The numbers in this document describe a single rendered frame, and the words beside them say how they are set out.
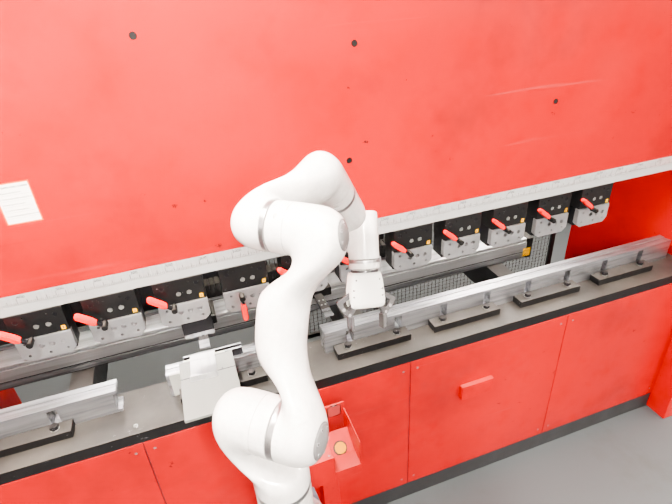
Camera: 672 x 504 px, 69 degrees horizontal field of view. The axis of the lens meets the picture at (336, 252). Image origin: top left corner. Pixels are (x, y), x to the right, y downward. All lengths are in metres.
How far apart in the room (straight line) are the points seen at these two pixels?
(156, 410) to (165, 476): 0.25
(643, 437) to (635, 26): 1.96
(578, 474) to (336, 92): 2.10
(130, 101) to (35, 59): 0.21
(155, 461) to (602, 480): 1.99
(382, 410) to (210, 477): 0.68
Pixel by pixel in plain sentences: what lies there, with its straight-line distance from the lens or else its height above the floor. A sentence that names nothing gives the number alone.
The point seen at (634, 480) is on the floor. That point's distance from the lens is 2.86.
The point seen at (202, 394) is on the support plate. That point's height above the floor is 1.00.
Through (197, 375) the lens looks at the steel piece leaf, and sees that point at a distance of 1.68.
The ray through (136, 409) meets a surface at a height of 0.87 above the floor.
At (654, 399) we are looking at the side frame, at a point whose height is 0.07.
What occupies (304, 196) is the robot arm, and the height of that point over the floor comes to 1.75.
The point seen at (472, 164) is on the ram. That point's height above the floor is 1.53.
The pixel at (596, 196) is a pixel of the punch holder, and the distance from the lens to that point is 2.19.
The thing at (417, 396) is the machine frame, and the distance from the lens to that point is 2.06.
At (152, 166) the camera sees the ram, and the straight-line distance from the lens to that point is 1.42.
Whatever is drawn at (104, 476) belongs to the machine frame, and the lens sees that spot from 1.92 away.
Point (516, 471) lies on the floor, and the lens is 2.70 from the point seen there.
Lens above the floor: 2.13
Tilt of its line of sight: 30 degrees down
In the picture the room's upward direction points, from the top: 4 degrees counter-clockwise
